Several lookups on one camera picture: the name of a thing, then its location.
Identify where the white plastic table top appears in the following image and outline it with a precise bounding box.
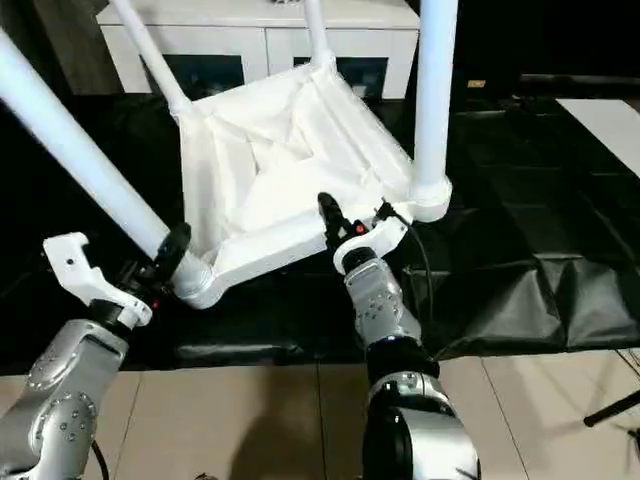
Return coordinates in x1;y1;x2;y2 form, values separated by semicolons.
169;62;454;311

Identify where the white plastic table leg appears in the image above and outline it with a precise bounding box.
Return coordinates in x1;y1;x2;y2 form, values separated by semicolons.
413;0;459;201
303;0;335;69
107;0;194;116
0;27;214;301

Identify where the black mat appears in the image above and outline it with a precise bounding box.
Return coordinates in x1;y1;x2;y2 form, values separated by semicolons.
0;89;640;374

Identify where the white cabinet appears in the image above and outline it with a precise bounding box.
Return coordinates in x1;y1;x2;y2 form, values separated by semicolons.
97;0;421;101

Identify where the grey curtain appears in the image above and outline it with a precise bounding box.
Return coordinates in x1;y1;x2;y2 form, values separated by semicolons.
0;0;126;96

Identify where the dark low shelf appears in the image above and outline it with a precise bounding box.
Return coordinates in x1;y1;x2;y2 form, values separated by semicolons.
514;72;640;101

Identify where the white flat board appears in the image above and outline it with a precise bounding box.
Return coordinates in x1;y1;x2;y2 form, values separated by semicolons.
554;98;640;179

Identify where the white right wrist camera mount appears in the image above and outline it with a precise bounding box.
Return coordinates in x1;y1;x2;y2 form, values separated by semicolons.
332;217;409;274

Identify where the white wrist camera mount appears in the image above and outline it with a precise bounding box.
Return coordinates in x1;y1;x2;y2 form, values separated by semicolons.
42;232;154;326
332;217;409;274

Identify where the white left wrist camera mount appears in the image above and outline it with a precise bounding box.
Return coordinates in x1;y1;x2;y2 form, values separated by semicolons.
42;232;154;326

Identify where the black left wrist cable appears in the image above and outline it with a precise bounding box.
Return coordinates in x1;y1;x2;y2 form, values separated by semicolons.
92;439;110;480

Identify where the black metal table frame leg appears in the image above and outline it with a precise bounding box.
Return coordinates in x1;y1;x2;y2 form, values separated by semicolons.
583;394;640;427

